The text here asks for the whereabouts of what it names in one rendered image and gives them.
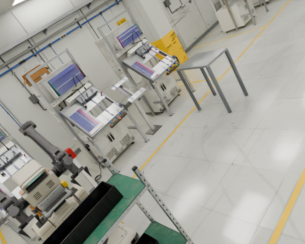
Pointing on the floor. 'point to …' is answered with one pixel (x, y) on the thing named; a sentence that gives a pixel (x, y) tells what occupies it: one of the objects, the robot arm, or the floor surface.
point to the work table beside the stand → (204, 62)
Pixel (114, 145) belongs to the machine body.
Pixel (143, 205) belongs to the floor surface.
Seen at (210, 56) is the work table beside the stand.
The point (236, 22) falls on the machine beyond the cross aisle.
